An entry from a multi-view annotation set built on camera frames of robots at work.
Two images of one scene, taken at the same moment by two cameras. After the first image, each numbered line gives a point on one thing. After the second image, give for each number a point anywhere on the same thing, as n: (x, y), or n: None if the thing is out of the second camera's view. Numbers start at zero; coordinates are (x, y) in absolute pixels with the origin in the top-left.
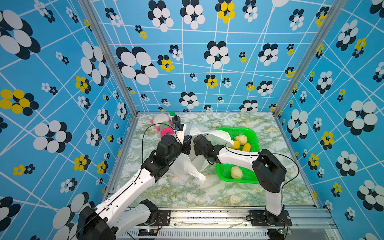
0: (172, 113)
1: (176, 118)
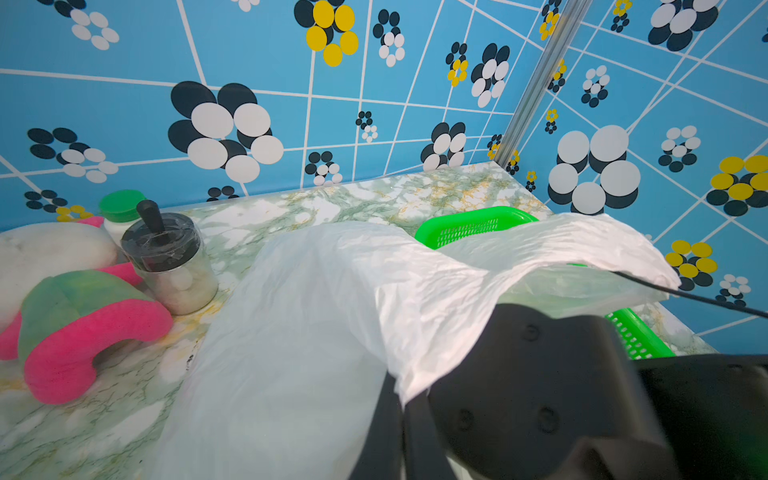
0: (119, 210)
1: (172, 258)
